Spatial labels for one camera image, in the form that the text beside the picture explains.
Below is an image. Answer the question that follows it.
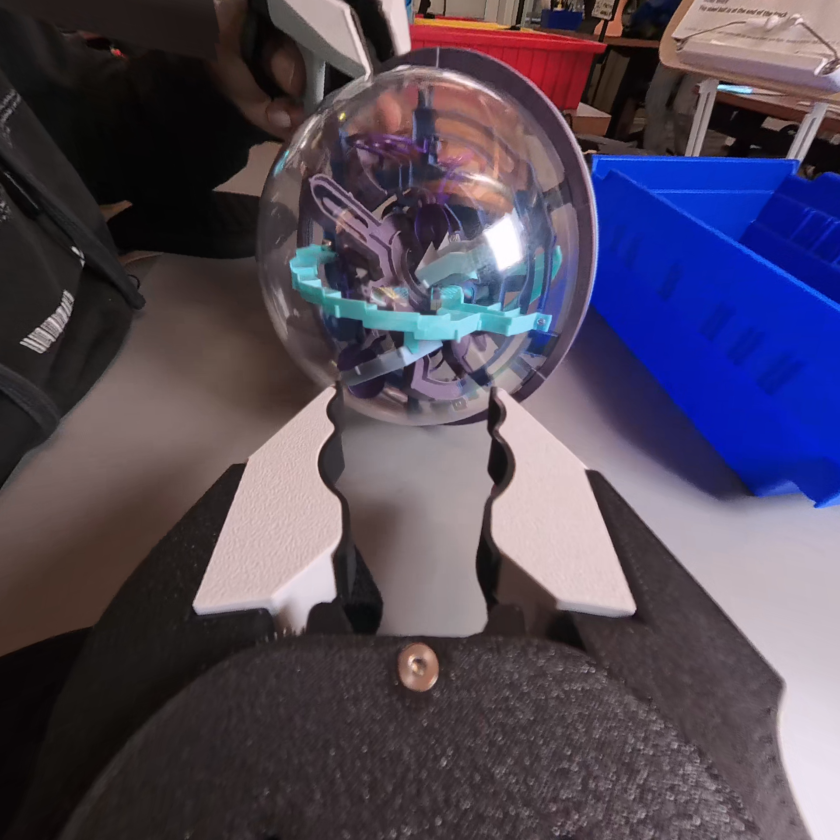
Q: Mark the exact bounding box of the blue plastic bin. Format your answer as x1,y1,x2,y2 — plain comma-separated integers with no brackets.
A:
588,155,840,510

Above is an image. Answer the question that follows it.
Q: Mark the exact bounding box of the clear maze ball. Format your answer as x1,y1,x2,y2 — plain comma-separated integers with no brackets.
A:
256,49,602,429

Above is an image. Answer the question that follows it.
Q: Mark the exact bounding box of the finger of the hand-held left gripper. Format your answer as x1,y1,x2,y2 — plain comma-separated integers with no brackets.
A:
350,0,414,63
267,0,384,111

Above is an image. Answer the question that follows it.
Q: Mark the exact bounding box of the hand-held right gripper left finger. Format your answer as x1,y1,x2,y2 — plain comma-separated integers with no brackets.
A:
192,385,382,640

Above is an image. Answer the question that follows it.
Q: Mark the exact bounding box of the instruction sheet on stand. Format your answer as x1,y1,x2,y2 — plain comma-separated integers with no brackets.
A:
657,0,840,161

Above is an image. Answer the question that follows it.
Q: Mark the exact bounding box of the red plastic bin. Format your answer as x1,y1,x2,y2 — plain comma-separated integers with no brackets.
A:
411,16,609,114

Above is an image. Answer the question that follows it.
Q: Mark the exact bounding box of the person's black printed jacket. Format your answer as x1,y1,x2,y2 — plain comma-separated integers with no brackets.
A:
0,66,147,489

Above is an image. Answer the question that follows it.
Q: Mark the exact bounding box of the person's left forearm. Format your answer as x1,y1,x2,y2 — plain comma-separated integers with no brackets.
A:
0,14,283,259

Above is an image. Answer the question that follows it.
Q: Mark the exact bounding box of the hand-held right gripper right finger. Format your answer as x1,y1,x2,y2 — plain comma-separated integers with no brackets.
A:
479,390,641,640

